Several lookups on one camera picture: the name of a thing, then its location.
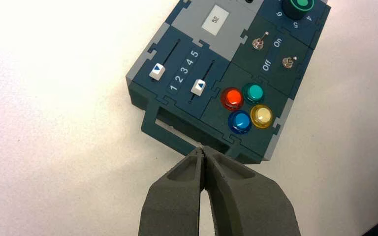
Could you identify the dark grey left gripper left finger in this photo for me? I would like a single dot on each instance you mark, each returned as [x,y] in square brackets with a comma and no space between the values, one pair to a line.
[172,208]

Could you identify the white slider knob blue arrow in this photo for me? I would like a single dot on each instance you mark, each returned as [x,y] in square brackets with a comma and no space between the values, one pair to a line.
[157,72]
[198,88]

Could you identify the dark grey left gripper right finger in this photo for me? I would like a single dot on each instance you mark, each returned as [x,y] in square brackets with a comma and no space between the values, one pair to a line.
[247,208]

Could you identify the black rotary knob green cap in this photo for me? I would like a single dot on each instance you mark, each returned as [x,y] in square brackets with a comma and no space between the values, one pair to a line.
[298,9]

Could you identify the silver metal toggle switch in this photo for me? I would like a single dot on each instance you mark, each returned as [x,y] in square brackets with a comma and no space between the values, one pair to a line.
[257,43]
[286,63]

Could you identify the yellow round push button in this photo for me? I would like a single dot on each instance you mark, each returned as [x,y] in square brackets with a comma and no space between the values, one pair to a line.
[261,116]

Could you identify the green round push button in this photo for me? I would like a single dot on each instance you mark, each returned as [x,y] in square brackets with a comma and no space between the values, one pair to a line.
[253,93]

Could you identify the blue and grey control box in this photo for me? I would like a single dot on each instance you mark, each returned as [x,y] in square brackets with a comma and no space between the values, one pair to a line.
[283,84]

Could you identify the blue round push button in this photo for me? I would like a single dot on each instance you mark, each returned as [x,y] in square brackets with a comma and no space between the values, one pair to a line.
[239,121]

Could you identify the white rectangular display screen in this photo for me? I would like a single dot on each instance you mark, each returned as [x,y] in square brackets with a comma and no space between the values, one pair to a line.
[215,20]

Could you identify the red round push button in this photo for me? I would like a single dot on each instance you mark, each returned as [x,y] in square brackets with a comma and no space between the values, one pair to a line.
[232,98]

